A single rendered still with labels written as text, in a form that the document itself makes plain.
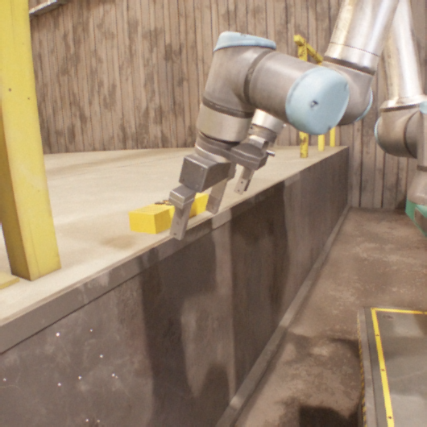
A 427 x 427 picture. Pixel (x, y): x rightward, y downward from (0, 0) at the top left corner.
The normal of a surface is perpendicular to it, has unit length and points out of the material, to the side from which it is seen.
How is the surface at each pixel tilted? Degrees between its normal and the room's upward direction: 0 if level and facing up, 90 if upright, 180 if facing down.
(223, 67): 89
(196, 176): 96
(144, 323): 90
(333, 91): 115
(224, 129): 108
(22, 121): 90
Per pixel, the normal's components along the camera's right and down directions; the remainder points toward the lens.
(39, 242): 0.88, 0.07
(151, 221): -0.47, 0.24
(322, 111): 0.62, 0.54
